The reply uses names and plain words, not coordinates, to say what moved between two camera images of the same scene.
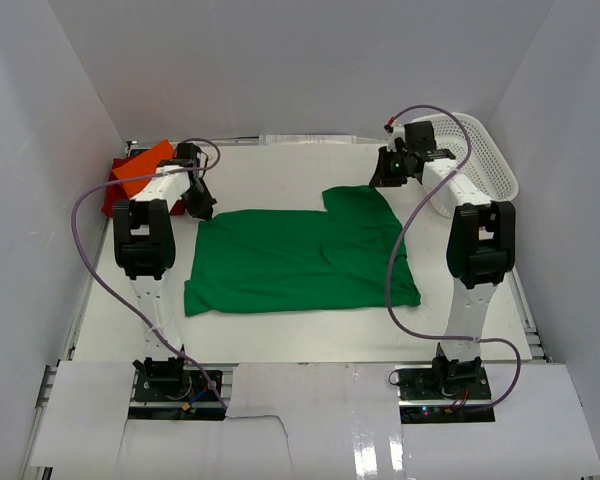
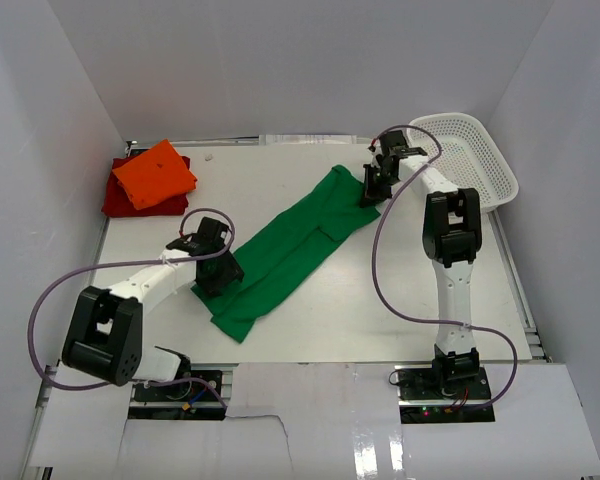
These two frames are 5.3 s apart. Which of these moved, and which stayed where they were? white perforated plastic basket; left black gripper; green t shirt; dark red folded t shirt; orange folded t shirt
Moved: green t shirt; left black gripper
Stayed: white perforated plastic basket; orange folded t shirt; dark red folded t shirt
